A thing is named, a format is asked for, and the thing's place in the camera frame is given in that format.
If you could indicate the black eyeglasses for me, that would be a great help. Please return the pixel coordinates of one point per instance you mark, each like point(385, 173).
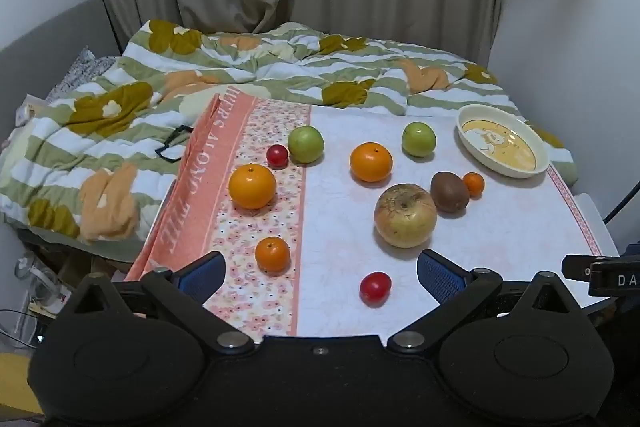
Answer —
point(159, 151)

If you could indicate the large yellow-red apple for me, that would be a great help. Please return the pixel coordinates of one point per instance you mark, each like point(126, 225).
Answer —
point(406, 217)

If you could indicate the small mandarin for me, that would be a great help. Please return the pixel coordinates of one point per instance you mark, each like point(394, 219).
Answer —
point(272, 254)

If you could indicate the pink floral tablecloth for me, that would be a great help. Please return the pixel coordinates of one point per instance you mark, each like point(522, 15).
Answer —
point(340, 217)

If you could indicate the small white box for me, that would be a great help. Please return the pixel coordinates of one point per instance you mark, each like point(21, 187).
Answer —
point(30, 109)

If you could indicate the tiny mandarin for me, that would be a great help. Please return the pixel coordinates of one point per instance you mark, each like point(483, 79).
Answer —
point(475, 185)

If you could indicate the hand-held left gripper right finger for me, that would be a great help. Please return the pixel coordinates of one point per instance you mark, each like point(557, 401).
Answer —
point(440, 278)

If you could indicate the large orange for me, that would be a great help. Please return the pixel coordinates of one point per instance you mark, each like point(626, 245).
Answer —
point(252, 187)
point(370, 163)

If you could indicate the green apple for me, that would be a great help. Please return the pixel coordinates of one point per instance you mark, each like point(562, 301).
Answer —
point(419, 140)
point(305, 145)

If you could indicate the cream bowl with cartoon print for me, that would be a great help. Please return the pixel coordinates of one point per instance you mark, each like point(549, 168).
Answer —
point(500, 142)

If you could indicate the red cherry tomato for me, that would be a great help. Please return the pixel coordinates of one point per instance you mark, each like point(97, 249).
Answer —
point(277, 156)
point(375, 288)

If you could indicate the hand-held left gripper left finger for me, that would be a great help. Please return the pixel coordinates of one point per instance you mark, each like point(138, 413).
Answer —
point(202, 278)

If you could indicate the grey patterned pillow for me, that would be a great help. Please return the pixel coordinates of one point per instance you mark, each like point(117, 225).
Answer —
point(82, 69)

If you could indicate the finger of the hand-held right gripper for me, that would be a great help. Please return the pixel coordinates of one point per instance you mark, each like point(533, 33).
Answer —
point(575, 267)

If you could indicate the green striped flower blanket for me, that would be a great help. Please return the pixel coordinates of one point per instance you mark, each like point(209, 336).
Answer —
point(125, 127)

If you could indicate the white desk fan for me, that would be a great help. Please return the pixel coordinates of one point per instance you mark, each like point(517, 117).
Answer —
point(45, 279)

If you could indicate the brown kiwi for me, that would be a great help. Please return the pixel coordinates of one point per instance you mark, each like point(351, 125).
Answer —
point(450, 193)

